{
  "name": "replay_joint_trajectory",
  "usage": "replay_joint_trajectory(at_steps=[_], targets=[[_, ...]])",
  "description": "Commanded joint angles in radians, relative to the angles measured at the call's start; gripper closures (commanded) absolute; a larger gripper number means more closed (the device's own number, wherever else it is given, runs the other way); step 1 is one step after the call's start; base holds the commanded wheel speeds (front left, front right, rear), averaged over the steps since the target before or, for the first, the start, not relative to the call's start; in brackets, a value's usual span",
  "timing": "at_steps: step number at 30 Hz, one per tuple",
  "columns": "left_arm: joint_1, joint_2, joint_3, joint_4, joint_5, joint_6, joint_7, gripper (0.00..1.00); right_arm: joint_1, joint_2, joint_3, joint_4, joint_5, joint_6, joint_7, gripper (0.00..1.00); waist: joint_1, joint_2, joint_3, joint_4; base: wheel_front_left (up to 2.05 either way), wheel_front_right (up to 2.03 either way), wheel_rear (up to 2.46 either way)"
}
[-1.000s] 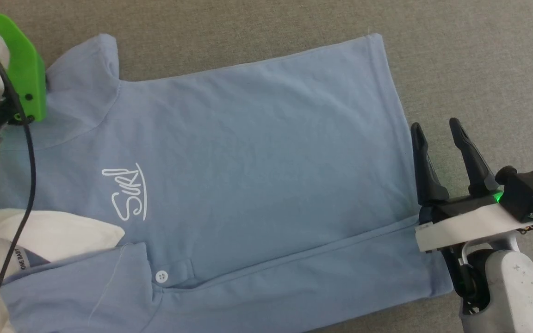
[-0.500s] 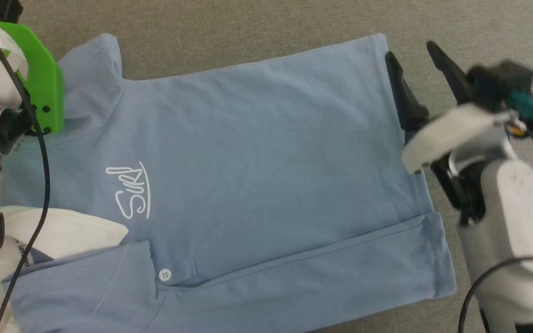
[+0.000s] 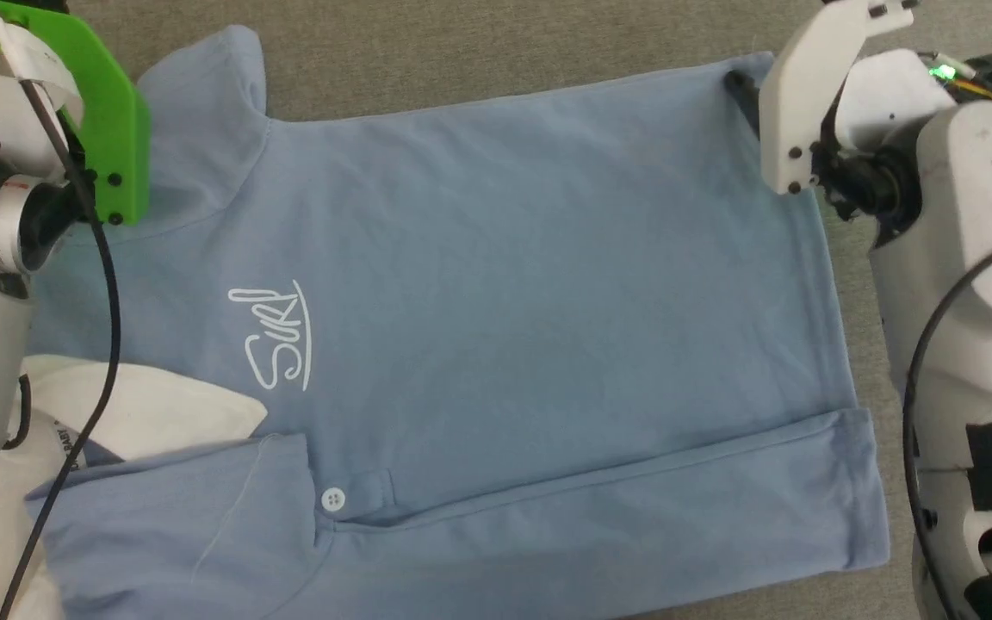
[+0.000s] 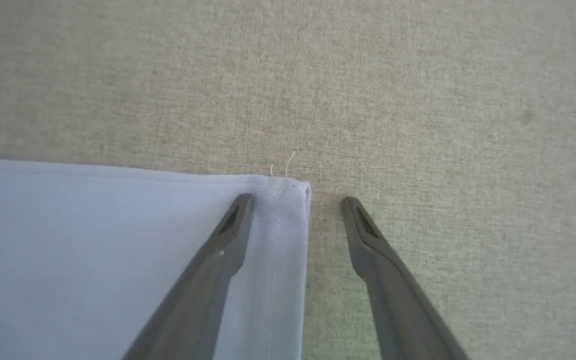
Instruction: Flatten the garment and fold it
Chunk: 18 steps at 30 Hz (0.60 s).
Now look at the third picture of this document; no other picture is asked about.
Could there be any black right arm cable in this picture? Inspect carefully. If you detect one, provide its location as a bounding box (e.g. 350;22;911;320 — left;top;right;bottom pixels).
902;224;992;620

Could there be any light blue polo shirt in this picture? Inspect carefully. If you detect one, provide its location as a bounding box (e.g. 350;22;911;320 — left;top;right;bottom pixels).
21;23;894;620

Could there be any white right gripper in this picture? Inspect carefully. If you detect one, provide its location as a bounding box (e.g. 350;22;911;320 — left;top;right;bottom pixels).
723;0;958;196

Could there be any green and white left gripper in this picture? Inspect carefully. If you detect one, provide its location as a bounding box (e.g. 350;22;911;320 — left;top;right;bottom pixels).
0;0;152;227

